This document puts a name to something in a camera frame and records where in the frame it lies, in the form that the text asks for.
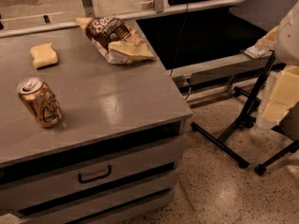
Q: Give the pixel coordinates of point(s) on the yellow sponge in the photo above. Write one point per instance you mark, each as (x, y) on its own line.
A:
(43, 55)

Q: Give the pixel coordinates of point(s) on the dark tray table top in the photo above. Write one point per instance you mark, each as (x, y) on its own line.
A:
(265, 14)

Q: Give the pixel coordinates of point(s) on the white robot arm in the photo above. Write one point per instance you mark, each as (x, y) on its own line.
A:
(280, 96)

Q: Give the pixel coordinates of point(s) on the black drawer handle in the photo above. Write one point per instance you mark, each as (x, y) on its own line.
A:
(89, 178)

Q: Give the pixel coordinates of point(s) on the grey drawer cabinet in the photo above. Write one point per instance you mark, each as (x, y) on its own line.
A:
(39, 167)

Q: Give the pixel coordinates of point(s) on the black folding stand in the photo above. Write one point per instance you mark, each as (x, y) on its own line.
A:
(246, 120)

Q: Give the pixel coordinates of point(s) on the brown chip bag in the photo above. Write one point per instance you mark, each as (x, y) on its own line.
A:
(115, 40)

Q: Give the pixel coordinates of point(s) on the gold soda can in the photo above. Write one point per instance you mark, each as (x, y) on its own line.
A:
(41, 102)

